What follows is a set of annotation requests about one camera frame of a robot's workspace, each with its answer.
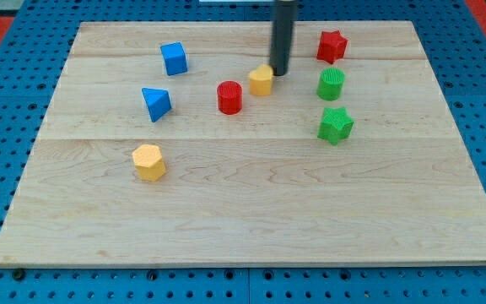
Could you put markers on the red cylinder block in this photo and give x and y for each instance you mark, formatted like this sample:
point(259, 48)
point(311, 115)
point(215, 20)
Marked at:
point(229, 95)

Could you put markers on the light wooden board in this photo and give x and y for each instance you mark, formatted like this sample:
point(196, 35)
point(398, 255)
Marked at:
point(254, 189)

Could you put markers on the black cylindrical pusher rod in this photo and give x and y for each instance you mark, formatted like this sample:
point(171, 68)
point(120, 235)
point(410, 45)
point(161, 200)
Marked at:
point(284, 16)

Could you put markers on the green star block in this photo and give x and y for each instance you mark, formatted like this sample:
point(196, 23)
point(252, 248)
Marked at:
point(335, 125)

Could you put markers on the yellow heart block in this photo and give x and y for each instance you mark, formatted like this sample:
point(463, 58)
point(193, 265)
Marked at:
point(261, 80)

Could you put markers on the yellow hexagon block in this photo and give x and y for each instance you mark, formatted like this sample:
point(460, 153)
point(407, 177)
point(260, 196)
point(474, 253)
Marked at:
point(149, 162)

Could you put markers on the red star block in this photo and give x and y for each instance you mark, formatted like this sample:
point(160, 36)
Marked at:
point(332, 46)

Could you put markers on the blue triangle block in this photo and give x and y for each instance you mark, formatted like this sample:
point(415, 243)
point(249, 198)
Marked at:
point(157, 101)

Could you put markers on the green cylinder block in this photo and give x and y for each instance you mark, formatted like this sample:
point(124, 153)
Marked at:
point(330, 83)

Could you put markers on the blue cube block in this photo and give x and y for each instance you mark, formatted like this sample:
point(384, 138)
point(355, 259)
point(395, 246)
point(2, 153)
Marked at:
point(174, 57)

